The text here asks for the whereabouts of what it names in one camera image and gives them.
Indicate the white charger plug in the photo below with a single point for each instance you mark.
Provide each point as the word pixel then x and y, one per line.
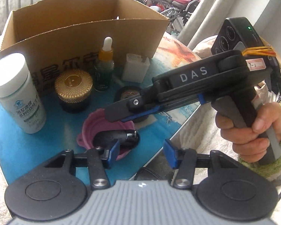
pixel 135 68

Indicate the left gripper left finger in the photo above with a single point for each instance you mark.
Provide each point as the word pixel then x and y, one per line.
pixel 98 160

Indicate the black camera box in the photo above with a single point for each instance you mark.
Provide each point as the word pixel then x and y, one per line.
pixel 238 34

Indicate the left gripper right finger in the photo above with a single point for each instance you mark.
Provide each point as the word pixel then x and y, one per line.
pixel 183 160

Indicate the beach print table mat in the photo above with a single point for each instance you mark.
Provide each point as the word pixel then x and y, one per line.
pixel 20 152

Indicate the black small nozzle object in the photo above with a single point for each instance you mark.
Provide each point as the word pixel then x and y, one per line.
pixel 117 137

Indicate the green knitted sleeve forearm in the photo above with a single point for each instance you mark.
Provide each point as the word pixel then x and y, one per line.
pixel 271 171

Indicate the white supplement bottle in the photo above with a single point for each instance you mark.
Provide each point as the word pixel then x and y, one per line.
pixel 18 94

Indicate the person's right hand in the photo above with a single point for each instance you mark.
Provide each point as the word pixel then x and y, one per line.
pixel 250 131

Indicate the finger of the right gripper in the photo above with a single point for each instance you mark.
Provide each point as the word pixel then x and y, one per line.
pixel 131 108

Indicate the beige cushion blanket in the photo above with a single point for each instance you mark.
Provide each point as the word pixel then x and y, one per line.
pixel 200 131

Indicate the brown cardboard box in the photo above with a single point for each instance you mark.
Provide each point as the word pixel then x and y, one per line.
pixel 58 35

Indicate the pink plastic lid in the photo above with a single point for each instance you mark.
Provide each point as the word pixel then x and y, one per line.
pixel 96 123

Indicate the gold lid dark jar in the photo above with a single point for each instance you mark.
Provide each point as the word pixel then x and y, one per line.
pixel 73 88

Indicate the green dropper bottle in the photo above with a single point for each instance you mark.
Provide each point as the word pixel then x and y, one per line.
pixel 104 66

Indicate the black electrical tape roll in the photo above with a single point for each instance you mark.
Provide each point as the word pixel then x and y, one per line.
pixel 126 92

